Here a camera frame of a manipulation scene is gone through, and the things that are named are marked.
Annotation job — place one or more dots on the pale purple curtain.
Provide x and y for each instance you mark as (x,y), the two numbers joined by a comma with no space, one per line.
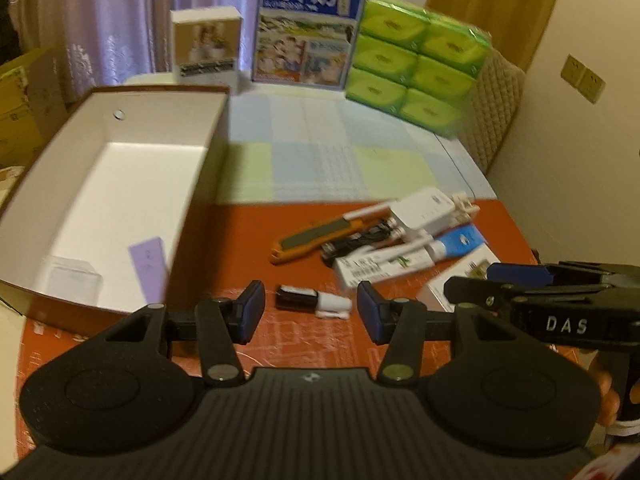
(110,15)

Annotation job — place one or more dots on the white plastic clip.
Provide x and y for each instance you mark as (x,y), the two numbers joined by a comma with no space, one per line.
(465,206)

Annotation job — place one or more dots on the brown cardboard box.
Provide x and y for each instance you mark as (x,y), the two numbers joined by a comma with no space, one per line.
(25,105)

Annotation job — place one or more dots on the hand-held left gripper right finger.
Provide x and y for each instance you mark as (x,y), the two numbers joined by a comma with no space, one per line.
(367,306)

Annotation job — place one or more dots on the purple paper card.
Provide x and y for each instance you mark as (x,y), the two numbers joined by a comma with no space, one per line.
(147,267)

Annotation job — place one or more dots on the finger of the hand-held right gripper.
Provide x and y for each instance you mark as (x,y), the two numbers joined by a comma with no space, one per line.
(515,273)
(475,291)

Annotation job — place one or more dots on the blue tube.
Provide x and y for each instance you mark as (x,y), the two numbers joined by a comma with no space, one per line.
(457,242)

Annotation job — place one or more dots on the white green slim box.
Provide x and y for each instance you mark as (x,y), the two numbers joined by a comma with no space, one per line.
(380,266)

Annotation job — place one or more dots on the clear plastic piece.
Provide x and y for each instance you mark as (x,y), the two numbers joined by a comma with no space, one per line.
(72,280)

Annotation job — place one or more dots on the black white small adapter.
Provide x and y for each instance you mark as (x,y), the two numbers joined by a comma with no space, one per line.
(310,302)

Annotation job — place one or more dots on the checked pastel tablecloth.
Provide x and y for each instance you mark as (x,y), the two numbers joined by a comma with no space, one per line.
(320,155)

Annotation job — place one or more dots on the white photo print box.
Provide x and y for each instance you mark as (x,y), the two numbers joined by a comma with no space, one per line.
(207,45)

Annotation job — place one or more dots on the blue illustrated milk carton box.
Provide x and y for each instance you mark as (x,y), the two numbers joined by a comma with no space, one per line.
(307,35)

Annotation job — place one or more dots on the orange utility knife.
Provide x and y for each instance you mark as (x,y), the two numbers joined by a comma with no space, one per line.
(305,241)

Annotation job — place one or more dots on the pack of green tissue packets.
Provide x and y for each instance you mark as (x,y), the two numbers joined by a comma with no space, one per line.
(415,65)

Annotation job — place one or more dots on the person's right hand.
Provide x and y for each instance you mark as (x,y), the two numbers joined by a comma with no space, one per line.
(604,385)

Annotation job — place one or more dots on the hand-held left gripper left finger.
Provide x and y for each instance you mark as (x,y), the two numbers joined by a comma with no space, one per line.
(253,304)

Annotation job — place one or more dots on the white wifi repeater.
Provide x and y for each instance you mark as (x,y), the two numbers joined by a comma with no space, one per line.
(425,212)

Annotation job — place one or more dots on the brown shoebox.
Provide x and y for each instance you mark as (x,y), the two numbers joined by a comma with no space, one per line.
(115,195)

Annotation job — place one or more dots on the wall socket plate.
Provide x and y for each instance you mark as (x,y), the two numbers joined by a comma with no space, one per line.
(582,77)

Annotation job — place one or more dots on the small white product box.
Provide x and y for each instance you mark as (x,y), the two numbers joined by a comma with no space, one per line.
(460,272)

